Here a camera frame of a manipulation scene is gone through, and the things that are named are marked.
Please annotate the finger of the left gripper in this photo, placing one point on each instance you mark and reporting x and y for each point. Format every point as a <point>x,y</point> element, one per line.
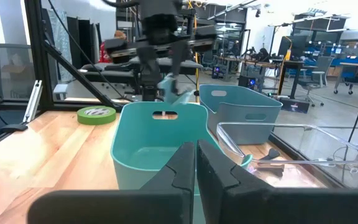
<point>149,68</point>
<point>180,59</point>

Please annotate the teal plastic bin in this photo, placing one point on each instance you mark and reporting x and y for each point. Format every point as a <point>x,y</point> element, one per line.
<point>141,140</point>

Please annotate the light blue staple remover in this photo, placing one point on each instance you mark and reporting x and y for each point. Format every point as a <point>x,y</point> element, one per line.
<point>172,90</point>

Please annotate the clear plastic container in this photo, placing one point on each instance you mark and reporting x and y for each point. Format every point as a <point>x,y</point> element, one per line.
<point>322,143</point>

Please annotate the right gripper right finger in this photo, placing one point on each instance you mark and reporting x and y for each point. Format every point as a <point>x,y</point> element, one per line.
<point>228,193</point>

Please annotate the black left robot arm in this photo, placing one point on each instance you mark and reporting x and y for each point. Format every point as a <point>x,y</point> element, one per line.
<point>160,6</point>

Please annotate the black desk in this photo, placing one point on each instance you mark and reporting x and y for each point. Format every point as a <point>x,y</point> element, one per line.
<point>259,63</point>

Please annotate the black monitor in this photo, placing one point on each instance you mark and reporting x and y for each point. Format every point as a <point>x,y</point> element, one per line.
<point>292,46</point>

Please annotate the blue-grey plastic bin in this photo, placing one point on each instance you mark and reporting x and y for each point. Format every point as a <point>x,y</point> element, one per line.
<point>238,102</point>

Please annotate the lavender staple remover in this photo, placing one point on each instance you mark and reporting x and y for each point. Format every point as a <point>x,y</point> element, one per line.
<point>251,170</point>

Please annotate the white aluminium bracket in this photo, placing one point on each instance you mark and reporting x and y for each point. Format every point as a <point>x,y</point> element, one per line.
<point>33,102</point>

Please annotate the green tape roll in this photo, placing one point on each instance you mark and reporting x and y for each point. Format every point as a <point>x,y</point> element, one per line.
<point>96,116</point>

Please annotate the black bracket foot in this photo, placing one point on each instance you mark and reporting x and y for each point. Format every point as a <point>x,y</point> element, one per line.
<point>12,127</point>

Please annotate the black aluminium rig frame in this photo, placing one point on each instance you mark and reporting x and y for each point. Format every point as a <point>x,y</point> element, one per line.
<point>37,46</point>

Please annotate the person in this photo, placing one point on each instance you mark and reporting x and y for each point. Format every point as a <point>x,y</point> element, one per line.
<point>106,53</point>

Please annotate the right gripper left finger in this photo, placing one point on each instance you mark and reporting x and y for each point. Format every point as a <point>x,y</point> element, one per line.
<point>166,193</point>

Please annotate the grey mesh office chair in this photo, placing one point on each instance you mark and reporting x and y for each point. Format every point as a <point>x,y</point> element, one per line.
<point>14,71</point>

